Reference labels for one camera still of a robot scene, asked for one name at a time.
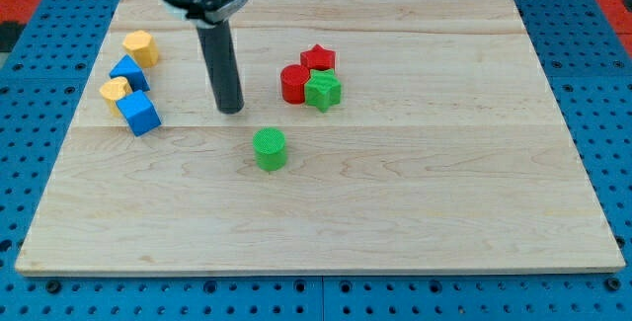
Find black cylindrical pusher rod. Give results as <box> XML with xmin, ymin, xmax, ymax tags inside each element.
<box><xmin>197</xmin><ymin>21</ymin><xmax>244</xmax><ymax>115</ymax></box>

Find green cylinder block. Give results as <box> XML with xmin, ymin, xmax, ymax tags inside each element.
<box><xmin>252</xmin><ymin>127</ymin><xmax>287</xmax><ymax>171</ymax></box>

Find red star block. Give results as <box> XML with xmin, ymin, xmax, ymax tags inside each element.
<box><xmin>300</xmin><ymin>44</ymin><xmax>336</xmax><ymax>71</ymax></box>

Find green star block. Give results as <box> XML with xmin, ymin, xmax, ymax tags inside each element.
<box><xmin>304</xmin><ymin>69</ymin><xmax>342</xmax><ymax>113</ymax></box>

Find yellow hexagon block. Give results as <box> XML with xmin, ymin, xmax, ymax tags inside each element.
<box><xmin>122</xmin><ymin>31</ymin><xmax>159</xmax><ymax>68</ymax></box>

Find red cylinder block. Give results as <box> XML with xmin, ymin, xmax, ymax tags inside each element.
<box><xmin>280</xmin><ymin>64</ymin><xmax>310</xmax><ymax>104</ymax></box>

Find blue triangle block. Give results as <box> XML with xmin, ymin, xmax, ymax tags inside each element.
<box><xmin>109</xmin><ymin>54</ymin><xmax>150</xmax><ymax>92</ymax></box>

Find blue cube block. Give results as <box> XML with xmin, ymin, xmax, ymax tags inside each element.
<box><xmin>116</xmin><ymin>91</ymin><xmax>161</xmax><ymax>136</ymax></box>

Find yellow heart block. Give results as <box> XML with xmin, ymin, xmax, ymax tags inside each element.
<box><xmin>99</xmin><ymin>76</ymin><xmax>132</xmax><ymax>117</ymax></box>

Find wooden board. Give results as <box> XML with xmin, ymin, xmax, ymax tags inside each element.
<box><xmin>15</xmin><ymin>0</ymin><xmax>625</xmax><ymax>277</ymax></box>

